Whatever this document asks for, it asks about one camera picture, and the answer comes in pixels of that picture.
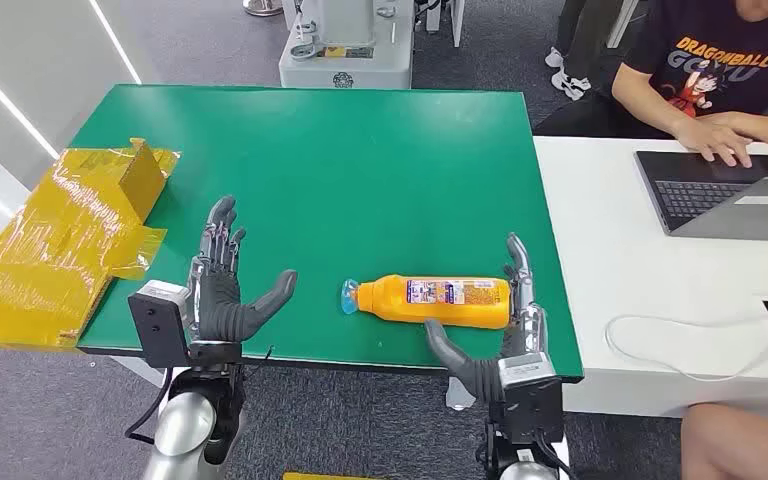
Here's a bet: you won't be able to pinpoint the yellow flat object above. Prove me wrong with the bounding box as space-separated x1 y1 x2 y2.
283 471 385 480

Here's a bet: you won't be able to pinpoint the orange plastic bottle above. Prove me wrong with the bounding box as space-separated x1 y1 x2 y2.
340 274 512 331

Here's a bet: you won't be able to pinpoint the white furniture panel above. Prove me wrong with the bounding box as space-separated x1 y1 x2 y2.
607 0 642 49

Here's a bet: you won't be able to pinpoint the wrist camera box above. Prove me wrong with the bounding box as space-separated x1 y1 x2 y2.
127 280 193 369
497 352 565 445

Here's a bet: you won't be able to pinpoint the seated person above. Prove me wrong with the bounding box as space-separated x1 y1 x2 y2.
532 0 768 168

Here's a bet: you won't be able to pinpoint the green topped table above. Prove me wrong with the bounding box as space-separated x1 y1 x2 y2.
69 84 585 412

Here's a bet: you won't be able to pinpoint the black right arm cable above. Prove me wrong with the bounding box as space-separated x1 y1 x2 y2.
534 429 577 480

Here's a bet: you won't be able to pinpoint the yellow taped cardboard box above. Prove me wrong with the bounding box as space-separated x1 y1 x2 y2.
0 137 181 352

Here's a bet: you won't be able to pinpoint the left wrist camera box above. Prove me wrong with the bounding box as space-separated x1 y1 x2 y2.
127 280 193 369

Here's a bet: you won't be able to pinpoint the white machine base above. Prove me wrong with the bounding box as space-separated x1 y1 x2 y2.
279 0 417 91

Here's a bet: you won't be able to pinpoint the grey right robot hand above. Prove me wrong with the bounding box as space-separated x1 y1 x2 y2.
423 233 550 405

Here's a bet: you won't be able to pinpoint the thin white cable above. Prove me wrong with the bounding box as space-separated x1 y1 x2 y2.
604 309 768 384

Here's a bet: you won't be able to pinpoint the white desk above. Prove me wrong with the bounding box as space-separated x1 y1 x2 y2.
532 135 768 425

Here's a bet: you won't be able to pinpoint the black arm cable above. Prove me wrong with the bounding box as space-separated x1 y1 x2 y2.
124 367 175 446
534 429 577 480

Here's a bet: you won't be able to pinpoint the grey laptop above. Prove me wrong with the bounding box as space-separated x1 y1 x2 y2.
634 150 768 243

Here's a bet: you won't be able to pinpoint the person's hand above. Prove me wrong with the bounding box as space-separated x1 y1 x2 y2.
672 117 754 168

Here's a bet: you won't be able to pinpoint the chrome stand base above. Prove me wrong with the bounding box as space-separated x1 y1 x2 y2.
243 0 285 18

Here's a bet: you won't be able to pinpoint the walking person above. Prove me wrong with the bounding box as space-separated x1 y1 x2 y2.
544 0 624 102

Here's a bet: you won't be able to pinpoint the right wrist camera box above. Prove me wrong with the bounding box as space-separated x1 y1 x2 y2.
497 352 565 445

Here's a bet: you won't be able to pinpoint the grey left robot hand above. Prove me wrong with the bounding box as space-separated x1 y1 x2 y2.
188 195 299 346

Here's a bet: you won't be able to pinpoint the person's knee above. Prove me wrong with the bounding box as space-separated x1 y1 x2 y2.
680 402 768 480

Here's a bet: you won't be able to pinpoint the white furniture legs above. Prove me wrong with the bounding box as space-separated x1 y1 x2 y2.
423 0 466 48

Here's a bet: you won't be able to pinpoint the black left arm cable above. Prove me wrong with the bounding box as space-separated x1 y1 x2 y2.
124 367 175 446

